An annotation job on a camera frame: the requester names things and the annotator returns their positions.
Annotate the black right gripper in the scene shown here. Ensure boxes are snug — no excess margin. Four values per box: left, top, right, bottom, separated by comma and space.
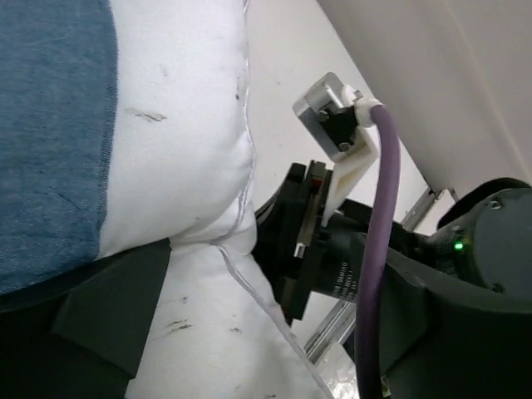
253, 161, 372, 320

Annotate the blue pillowcase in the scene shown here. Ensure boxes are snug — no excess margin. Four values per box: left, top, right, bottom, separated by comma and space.
1, 1, 117, 293

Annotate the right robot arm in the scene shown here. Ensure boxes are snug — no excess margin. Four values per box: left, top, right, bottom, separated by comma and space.
253, 162, 531, 398

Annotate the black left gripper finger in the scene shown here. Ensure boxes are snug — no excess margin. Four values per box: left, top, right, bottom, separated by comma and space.
1, 239, 170, 398

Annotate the white pillow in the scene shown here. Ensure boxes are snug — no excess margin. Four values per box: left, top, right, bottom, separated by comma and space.
101, 1, 330, 398

